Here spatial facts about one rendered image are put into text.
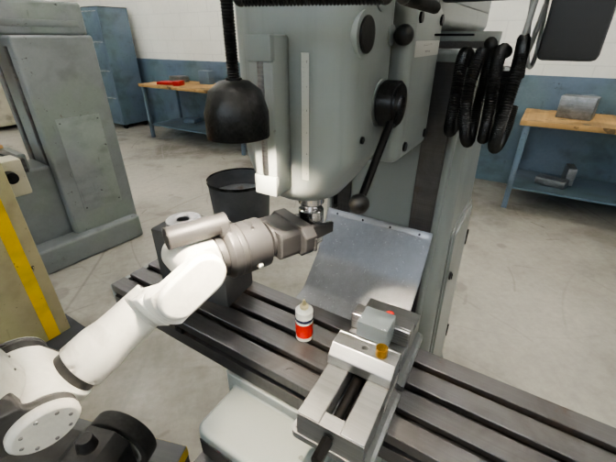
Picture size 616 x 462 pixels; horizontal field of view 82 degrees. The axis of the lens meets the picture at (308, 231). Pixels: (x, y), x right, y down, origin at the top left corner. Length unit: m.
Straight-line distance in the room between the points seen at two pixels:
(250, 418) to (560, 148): 4.42
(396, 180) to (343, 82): 0.52
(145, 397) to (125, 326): 1.53
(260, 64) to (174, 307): 0.34
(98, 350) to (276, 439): 0.43
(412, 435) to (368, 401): 0.11
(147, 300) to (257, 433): 0.44
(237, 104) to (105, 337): 0.36
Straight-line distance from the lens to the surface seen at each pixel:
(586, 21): 0.72
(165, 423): 1.96
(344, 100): 0.51
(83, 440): 1.19
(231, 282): 0.95
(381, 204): 1.03
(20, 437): 0.57
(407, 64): 0.66
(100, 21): 7.76
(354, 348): 0.70
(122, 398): 2.12
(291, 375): 0.80
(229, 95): 0.40
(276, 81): 0.50
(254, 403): 0.91
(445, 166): 0.94
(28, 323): 2.48
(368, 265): 1.05
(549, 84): 4.72
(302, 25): 0.51
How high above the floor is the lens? 1.55
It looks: 28 degrees down
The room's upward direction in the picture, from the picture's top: straight up
